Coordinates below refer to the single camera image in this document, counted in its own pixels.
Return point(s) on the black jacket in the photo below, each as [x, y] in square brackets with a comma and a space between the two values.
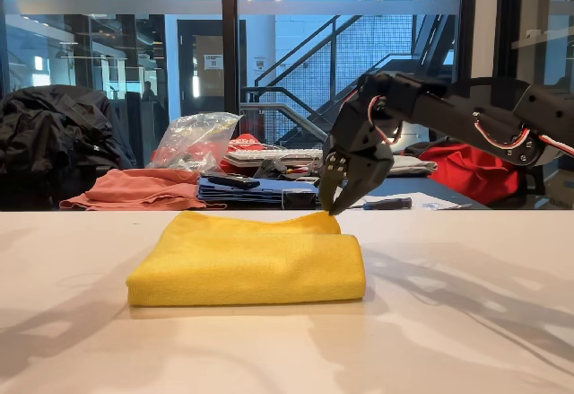
[36, 142]

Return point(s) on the dark door with paper sign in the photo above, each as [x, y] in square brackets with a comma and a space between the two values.
[208, 84]

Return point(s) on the black screwdriver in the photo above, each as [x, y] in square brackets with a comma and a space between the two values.
[388, 204]

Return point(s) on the black keypad phone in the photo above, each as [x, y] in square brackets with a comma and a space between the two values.
[233, 182]

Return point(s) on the black metal staircase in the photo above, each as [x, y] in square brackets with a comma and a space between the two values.
[350, 53]

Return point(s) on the salmon orange shirt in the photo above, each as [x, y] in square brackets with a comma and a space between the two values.
[134, 192]

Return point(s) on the clear plastic bag of parts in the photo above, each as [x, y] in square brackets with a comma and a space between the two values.
[197, 142]

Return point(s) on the dark rectangular table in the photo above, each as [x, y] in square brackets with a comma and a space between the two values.
[412, 186]

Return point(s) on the red printed cloth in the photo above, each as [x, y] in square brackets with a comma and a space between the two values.
[246, 143]

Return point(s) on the dark grey garment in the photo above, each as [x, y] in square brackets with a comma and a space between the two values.
[426, 148]

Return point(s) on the folded beige cloth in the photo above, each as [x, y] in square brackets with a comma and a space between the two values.
[412, 167]

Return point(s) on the crumpled black plastic bag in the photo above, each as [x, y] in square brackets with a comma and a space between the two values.
[269, 170]

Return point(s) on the blue plastic folder stack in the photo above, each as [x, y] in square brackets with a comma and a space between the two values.
[269, 192]

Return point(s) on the black mesh office chair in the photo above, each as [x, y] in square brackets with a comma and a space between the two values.
[531, 181]

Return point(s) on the red fabric bag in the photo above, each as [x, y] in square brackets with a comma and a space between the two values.
[475, 178]

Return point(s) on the white lined paper sheet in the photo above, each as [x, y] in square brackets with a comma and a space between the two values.
[430, 200]

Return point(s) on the small red packet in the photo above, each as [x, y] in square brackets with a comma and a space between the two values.
[298, 170]

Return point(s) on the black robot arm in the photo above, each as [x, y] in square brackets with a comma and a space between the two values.
[471, 107]

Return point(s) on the white computer keyboard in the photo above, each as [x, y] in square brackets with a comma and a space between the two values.
[269, 157]

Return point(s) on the yellow microfiber towel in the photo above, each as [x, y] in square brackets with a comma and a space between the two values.
[242, 268]

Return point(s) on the distant standing person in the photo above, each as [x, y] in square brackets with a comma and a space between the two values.
[148, 92]

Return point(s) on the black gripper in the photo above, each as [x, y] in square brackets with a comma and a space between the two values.
[364, 166]

